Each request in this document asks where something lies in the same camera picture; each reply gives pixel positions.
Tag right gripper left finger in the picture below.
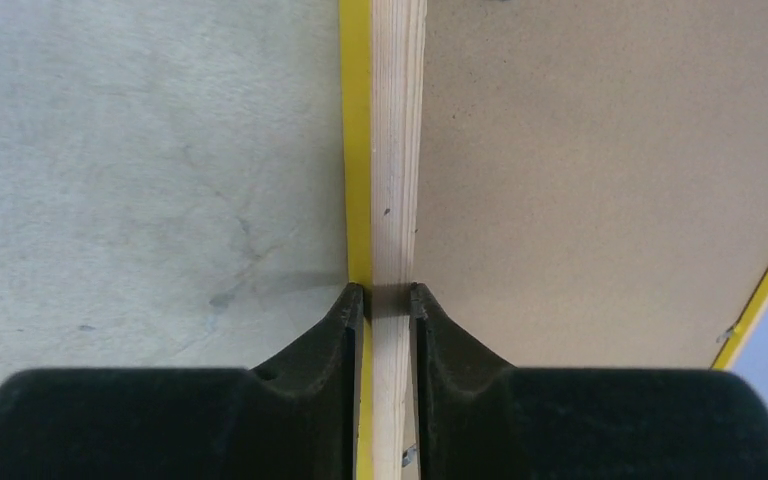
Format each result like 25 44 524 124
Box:
0 284 364 479

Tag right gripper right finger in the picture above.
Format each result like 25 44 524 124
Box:
410 283 768 479

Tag yellow wooden picture frame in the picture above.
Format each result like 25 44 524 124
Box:
337 0 768 480

